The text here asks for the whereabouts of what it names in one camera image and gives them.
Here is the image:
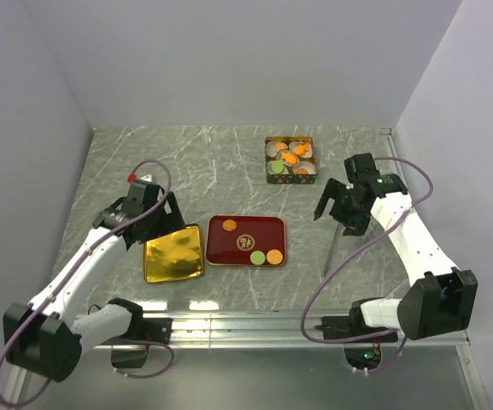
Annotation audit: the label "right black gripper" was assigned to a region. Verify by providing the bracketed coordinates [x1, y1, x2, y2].
[314, 178, 371, 237]

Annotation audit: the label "metal tweezers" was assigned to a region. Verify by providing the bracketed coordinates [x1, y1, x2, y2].
[323, 224, 341, 278]

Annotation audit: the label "green cookie tin box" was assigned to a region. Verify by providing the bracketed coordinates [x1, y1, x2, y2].
[264, 137, 319, 185]

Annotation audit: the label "green round cookie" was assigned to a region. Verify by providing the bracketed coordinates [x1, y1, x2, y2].
[271, 161, 285, 174]
[249, 250, 266, 266]

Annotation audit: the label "gold tin lid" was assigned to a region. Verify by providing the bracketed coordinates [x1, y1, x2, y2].
[143, 224, 205, 284]

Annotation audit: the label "brown round cookie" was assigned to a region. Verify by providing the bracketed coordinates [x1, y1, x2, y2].
[222, 219, 237, 232]

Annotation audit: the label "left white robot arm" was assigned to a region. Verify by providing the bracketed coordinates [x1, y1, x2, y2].
[3, 179, 185, 382]

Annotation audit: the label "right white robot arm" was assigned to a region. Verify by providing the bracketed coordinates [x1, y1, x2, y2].
[314, 153, 478, 343]

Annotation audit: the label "white paper cup liner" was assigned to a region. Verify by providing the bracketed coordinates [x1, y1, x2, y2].
[278, 150, 302, 167]
[266, 141, 286, 157]
[290, 141, 314, 158]
[267, 161, 289, 175]
[292, 161, 317, 175]

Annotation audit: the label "orange waffle round cookie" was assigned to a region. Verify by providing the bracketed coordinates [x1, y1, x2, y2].
[266, 249, 284, 266]

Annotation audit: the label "red rectangular tray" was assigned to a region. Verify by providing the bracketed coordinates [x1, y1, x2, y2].
[205, 214, 287, 267]

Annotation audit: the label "dark patterned cookie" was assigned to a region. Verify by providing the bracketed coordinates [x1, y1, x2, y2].
[237, 234, 255, 251]

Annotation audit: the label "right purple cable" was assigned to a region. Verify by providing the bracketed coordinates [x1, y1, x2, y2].
[300, 155, 435, 375]

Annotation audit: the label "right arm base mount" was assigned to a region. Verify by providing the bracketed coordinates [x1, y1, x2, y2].
[314, 316, 385, 340]

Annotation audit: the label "aluminium mounting rail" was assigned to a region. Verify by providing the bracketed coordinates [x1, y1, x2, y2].
[74, 310, 472, 349]

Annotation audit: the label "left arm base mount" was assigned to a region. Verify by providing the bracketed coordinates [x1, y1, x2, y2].
[139, 318, 173, 344]

